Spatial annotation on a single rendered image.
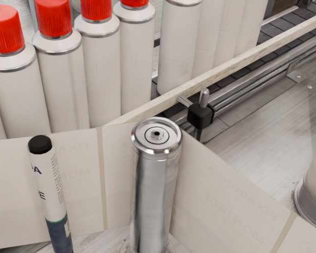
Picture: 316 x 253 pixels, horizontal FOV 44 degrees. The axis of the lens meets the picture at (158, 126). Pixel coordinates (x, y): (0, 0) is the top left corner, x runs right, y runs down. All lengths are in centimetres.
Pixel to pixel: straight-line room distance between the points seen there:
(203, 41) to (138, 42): 13
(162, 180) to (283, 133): 32
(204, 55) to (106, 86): 18
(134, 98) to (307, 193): 25
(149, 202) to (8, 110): 19
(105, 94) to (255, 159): 22
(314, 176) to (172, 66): 24
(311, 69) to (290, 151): 29
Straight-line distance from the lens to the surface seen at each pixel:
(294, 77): 79
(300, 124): 61
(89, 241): 45
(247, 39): 67
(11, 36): 39
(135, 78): 51
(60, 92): 45
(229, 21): 61
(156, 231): 36
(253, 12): 65
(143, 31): 47
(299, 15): 89
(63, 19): 41
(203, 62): 60
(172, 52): 55
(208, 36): 58
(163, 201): 32
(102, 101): 50
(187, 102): 55
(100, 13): 44
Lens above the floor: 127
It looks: 45 degrees down
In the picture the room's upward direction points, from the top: 5 degrees clockwise
